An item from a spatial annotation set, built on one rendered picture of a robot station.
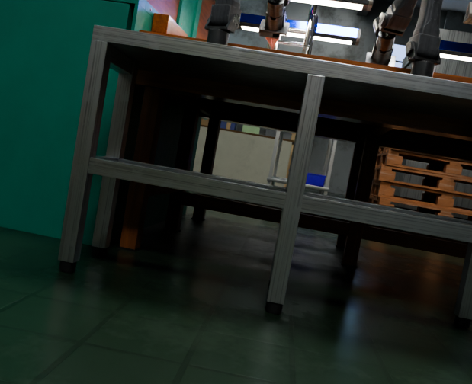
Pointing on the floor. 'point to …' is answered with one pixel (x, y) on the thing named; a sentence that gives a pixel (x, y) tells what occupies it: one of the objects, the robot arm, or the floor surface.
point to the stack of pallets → (435, 197)
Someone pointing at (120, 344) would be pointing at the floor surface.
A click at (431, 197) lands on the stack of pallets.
